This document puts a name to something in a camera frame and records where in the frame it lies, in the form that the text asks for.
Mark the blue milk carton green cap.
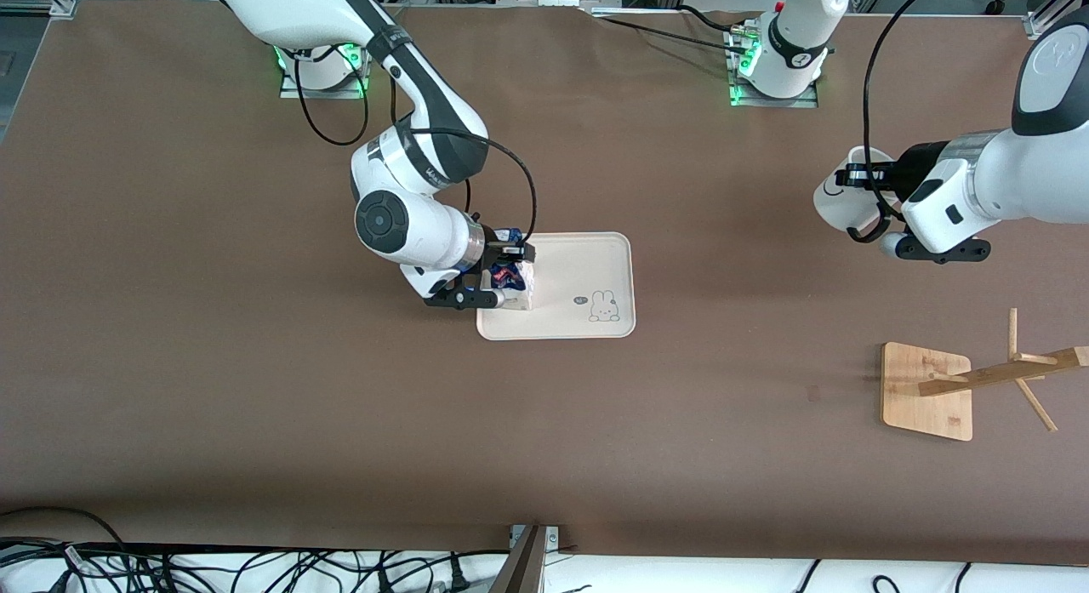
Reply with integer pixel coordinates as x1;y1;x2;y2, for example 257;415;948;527
487;226;536;311

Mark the white smiley mug black handle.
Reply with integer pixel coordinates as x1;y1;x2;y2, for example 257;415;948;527
812;146;904;243

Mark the white tray with rabbit print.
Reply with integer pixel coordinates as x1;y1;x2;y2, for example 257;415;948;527
476;231;636;341

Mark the aluminium corner profile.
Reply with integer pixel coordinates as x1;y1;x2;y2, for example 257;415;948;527
1025;0;1089;39

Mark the wooden mug stand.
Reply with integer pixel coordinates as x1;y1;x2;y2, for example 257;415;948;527
881;308;1089;442

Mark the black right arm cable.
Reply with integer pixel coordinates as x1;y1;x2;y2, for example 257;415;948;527
294;31;539;245

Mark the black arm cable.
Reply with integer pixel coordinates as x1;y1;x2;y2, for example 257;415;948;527
294;31;539;245
863;0;947;170

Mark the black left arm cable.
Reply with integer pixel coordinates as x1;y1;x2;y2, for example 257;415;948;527
863;0;947;170

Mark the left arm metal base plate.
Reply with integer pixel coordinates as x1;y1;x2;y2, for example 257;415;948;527
730;31;819;109

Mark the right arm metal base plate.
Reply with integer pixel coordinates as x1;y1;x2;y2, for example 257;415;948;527
281;44;368;100

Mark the black base power cable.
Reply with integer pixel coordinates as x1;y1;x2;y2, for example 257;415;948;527
596;13;754;58

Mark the aluminium table edge bracket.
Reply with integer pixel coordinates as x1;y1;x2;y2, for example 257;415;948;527
509;525;562;593

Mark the black cable with plug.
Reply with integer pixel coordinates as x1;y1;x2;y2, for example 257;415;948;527
438;552;477;593

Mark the thick black looped cable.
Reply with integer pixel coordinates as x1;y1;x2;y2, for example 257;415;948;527
0;506;130;593

